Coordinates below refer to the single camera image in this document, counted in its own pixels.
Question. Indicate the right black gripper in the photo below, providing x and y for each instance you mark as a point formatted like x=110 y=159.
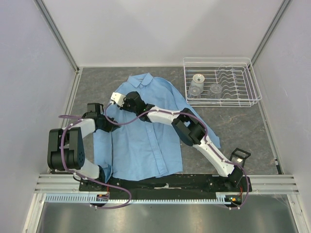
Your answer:
x=124 y=107

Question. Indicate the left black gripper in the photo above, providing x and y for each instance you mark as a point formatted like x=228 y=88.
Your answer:
x=111 y=126

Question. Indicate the light blue button shirt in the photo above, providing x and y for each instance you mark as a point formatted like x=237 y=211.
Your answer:
x=139 y=150

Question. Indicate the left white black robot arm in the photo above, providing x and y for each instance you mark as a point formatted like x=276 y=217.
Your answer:
x=66 y=150

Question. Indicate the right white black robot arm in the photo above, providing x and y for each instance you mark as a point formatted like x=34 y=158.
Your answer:
x=190 y=129

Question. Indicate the clear glass lying left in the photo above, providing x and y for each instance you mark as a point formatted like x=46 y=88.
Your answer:
x=194 y=92

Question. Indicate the clear glass lying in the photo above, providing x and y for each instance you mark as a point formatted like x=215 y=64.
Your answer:
x=194 y=92
x=215 y=91

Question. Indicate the clear glass with gold base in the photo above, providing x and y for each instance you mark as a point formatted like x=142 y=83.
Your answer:
x=198 y=81

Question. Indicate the clear glass lying right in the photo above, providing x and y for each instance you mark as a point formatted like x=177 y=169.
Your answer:
x=215 y=91

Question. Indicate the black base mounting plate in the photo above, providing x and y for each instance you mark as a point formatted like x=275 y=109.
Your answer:
x=182 y=186

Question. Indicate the small black framed stand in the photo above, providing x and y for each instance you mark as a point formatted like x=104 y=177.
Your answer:
x=239 y=156

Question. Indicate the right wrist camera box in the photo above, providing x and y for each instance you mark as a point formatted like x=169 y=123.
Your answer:
x=118 y=99

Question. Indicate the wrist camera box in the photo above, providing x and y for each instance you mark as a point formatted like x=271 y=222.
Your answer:
x=118 y=99
x=94 y=110

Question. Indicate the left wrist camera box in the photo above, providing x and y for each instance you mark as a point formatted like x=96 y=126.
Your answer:
x=94 y=110

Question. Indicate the aluminium front rail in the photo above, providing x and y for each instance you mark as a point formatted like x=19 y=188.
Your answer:
x=261 y=184

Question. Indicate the slotted grey cable duct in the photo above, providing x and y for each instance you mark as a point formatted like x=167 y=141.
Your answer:
x=103 y=199

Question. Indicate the white wire dish rack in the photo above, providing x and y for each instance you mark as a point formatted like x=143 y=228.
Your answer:
x=235 y=75

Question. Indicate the left aluminium frame post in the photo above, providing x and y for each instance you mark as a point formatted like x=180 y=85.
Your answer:
x=56 y=33

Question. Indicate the aluminium frame post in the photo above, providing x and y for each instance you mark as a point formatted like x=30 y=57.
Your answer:
x=270 y=30
x=56 y=33

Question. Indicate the right aluminium frame post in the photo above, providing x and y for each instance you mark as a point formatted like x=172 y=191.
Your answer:
x=270 y=30

